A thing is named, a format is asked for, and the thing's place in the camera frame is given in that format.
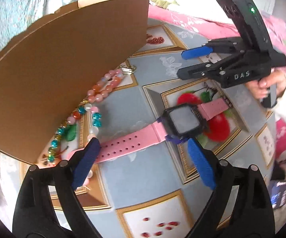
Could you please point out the silver hair clip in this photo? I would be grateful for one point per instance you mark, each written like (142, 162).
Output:
(127, 70)

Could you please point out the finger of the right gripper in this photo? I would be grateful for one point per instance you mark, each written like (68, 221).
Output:
(205, 73)
(207, 49)

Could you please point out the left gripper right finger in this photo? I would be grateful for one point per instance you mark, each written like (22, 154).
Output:
(207, 168)

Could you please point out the patterned blue tablecloth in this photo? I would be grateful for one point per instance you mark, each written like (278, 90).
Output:
(138, 177)

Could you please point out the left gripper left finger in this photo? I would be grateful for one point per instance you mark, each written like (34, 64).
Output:
(34, 214)

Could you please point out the person's right hand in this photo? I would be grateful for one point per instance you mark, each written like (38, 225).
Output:
(259, 89)

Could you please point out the pink smart watch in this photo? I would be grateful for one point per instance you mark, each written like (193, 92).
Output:
(177, 124)

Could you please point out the brown cardboard box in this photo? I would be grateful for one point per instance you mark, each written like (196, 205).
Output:
(46, 70)

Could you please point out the smartphone with lit screen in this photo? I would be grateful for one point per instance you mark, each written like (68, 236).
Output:
(277, 193)

